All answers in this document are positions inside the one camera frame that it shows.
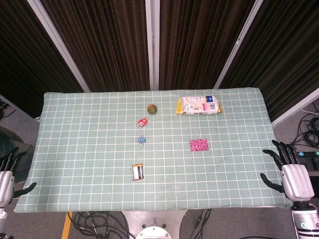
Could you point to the round green tin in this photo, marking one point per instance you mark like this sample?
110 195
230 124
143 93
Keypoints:
152 109

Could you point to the blue binder clip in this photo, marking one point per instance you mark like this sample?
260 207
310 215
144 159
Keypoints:
141 139

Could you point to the silver metal robot base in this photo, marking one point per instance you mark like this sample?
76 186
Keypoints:
154 224

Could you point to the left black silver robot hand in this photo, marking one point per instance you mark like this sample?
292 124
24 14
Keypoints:
5 185

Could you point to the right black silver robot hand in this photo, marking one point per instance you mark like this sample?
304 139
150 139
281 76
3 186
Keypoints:
297 181

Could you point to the dark brown partition panel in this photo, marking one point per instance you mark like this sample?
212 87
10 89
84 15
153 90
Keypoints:
286 62
20 62
199 44
99 44

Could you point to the red candy wrapper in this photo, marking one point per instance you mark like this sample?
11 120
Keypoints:
142 122

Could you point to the dark green trouser leg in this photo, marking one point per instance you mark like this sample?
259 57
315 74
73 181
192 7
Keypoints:
12 142

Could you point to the green white checkered tablecloth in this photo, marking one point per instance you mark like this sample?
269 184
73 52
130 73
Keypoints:
87 154

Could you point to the black numbered switch strip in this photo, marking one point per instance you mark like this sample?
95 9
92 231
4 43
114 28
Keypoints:
310 159

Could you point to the white yellow snack package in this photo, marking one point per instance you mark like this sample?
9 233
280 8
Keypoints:
198 105

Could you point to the yellow floor tape strip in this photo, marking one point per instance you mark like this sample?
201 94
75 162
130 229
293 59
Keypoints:
66 225

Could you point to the pink patterned card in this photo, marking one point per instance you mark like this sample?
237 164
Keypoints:
198 145

